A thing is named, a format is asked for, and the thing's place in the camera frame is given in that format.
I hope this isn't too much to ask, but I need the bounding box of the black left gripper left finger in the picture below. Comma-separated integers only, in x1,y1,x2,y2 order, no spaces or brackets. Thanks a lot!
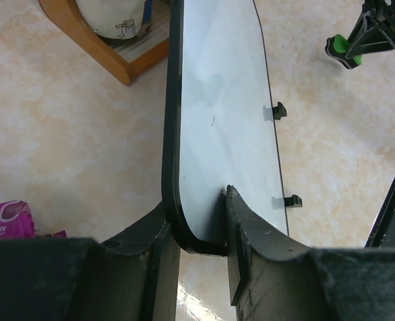
102,203,180,320

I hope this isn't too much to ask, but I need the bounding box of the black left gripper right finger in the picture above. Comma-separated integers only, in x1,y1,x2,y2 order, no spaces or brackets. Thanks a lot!
226,185,313,320

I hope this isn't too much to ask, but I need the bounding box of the white paper bag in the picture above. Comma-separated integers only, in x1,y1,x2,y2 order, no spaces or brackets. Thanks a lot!
76,0,153,40

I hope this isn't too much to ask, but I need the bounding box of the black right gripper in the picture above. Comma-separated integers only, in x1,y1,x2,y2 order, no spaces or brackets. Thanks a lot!
345,0,395,60

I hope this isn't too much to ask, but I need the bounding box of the purple snack package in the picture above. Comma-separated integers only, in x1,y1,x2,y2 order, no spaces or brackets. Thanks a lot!
0,201,67,239

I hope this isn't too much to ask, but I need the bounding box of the black-framed whiteboard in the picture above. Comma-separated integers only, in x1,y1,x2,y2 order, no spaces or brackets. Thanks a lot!
161,1,289,256

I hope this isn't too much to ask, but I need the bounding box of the orange wooden shelf rack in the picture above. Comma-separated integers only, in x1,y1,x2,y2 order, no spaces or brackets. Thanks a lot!
39,0,171,86

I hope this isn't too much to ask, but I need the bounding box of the green bone-shaped whiteboard eraser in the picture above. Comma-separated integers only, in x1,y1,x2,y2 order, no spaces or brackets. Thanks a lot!
325,34,362,70

